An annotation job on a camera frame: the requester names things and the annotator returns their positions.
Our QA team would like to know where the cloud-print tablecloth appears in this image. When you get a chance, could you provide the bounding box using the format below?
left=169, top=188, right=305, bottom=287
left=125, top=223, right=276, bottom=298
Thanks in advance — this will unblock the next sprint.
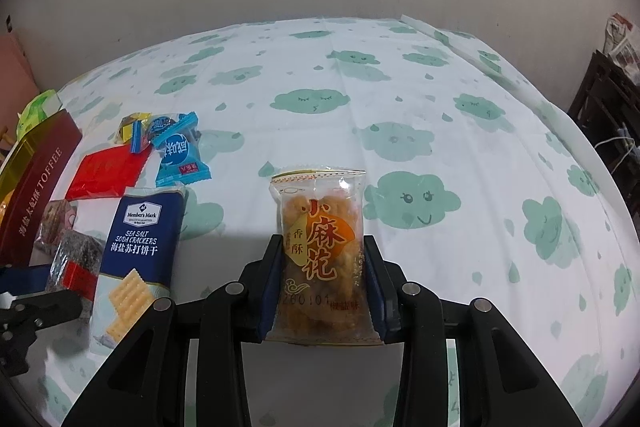
left=0, top=14, right=640, bottom=427

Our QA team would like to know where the yellow wrapped candy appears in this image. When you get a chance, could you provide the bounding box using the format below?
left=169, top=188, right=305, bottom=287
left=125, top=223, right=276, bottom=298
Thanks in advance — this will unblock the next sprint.
left=116, top=113, right=151, bottom=144

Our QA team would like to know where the white cable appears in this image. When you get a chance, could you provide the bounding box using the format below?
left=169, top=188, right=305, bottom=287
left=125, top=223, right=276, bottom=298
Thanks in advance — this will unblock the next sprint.
left=595, top=127, right=637, bottom=175

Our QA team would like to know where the stack of newspapers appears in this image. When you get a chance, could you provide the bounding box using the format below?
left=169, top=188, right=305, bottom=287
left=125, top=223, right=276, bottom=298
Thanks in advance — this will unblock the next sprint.
left=606, top=14, right=640, bottom=85

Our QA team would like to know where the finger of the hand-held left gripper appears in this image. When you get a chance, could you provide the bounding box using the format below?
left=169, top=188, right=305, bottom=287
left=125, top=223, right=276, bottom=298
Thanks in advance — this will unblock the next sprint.
left=0, top=264, right=57, bottom=294
left=0, top=289, right=83, bottom=378

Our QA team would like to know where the blue and silver candy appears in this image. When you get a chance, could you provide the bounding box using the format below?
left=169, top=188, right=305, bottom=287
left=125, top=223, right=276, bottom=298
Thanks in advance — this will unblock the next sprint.
left=149, top=116, right=177, bottom=138

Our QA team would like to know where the dark speckled snack packet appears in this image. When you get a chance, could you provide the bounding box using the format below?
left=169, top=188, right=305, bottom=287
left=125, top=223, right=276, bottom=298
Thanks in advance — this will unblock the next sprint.
left=47, top=229, right=98, bottom=303

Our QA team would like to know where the red snack packet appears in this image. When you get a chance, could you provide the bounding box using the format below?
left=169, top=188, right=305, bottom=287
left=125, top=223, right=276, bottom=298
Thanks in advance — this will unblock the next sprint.
left=65, top=143, right=151, bottom=202

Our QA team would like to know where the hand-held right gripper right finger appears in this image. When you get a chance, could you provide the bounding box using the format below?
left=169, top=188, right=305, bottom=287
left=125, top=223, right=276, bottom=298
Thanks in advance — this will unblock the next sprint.
left=362, top=234, right=585, bottom=427

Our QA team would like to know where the light blue biscuit packet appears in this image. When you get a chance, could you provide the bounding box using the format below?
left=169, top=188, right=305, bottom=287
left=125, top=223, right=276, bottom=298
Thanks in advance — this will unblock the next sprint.
left=151, top=111, right=213, bottom=188

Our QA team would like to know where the reddish-brown snack packet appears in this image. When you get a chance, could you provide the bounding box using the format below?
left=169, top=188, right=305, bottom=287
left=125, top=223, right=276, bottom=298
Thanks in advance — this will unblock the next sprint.
left=35, top=201, right=78, bottom=253

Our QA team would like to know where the green tissue pack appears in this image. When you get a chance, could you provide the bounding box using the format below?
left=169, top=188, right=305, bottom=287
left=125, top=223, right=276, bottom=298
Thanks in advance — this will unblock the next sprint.
left=17, top=89, right=63, bottom=140

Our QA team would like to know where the dark wooden cabinet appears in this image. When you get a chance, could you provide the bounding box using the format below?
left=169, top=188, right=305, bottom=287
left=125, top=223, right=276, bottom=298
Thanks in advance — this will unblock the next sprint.
left=569, top=51, right=640, bottom=192

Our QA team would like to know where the fried dough twist packet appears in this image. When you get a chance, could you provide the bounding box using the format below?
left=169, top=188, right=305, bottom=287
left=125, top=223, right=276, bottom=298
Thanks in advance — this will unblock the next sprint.
left=264, top=167, right=386, bottom=347

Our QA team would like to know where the maroon and gold tin box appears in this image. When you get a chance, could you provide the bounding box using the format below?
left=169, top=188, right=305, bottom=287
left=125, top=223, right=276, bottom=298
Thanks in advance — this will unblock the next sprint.
left=0, top=109, right=83, bottom=268

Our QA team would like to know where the dark blue cracker packet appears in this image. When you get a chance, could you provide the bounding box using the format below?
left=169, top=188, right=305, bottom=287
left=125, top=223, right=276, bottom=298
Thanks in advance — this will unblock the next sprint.
left=91, top=186, right=187, bottom=350

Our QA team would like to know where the small blue stick packet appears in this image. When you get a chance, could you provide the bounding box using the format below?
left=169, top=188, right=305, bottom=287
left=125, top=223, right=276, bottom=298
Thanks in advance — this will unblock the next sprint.
left=131, top=119, right=152, bottom=155

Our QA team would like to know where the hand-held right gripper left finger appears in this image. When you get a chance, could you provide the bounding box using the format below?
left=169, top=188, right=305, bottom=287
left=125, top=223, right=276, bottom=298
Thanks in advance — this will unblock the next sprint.
left=60, top=234, right=286, bottom=427

